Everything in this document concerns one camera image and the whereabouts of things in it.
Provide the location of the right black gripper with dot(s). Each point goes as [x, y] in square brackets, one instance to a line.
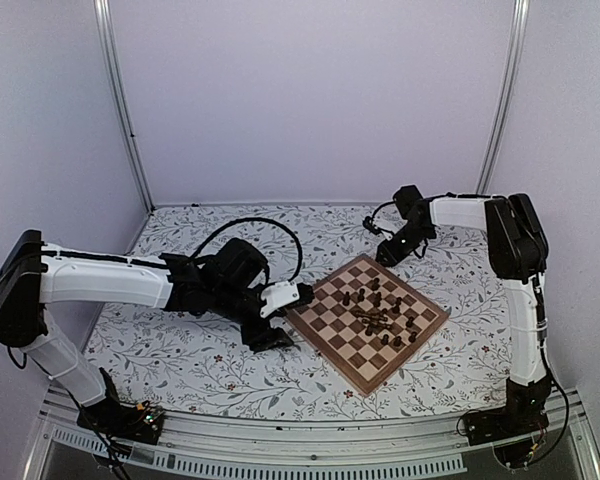
[391, 257]

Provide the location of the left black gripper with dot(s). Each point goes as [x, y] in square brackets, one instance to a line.
[265, 338]

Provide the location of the wooden chess board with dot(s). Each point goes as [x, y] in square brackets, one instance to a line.
[334, 332]

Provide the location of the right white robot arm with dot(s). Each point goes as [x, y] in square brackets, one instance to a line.
[517, 253]

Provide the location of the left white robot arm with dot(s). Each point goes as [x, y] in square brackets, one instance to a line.
[36, 274]

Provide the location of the fallen brown chess piece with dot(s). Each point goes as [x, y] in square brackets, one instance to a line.
[377, 317]

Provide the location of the fallen dark chess piece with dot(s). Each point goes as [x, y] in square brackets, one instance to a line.
[376, 328]

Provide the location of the floral patterned table mat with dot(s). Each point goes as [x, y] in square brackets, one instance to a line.
[199, 365]

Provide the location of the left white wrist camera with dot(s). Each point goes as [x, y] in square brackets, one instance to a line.
[276, 296]

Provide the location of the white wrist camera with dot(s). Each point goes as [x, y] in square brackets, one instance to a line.
[276, 296]
[370, 225]

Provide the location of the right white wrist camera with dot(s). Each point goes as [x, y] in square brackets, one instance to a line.
[370, 225]

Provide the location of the right aluminium frame post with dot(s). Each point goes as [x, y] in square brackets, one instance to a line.
[513, 59]

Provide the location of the aluminium frame post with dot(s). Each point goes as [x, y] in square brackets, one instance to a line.
[513, 59]
[106, 33]

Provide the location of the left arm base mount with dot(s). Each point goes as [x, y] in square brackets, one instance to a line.
[141, 422]

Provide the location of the front aluminium rail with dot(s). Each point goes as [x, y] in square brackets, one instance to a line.
[194, 446]

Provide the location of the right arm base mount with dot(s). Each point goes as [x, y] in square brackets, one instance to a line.
[520, 425]

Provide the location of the left aluminium frame post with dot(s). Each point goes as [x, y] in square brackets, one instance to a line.
[106, 33]

